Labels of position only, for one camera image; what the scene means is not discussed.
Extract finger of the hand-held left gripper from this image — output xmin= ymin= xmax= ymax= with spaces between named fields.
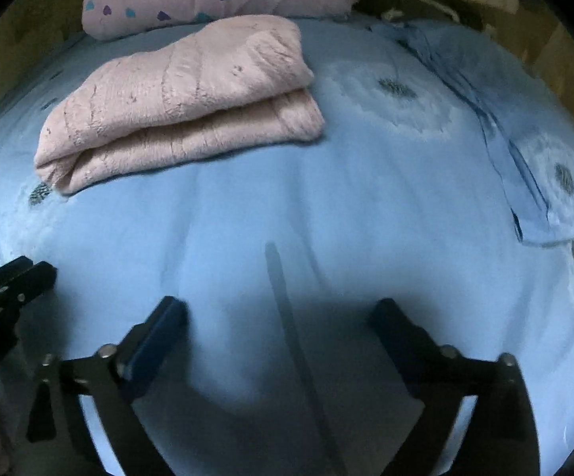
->
xmin=0 ymin=256 xmax=35 ymax=292
xmin=0 ymin=261 xmax=58 ymax=325

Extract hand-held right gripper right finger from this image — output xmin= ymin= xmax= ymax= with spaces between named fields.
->
xmin=368 ymin=297 xmax=541 ymax=476

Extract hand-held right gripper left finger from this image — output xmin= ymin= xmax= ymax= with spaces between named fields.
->
xmin=26 ymin=296 xmax=189 ymax=476

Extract pink knitted cardigan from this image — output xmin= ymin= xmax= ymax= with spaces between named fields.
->
xmin=34 ymin=15 xmax=327 ymax=196

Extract blue bed sheet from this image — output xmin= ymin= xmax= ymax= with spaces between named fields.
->
xmin=0 ymin=15 xmax=574 ymax=476

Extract dark cloth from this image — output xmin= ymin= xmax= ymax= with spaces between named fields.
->
xmin=352 ymin=0 xmax=486 ymax=31

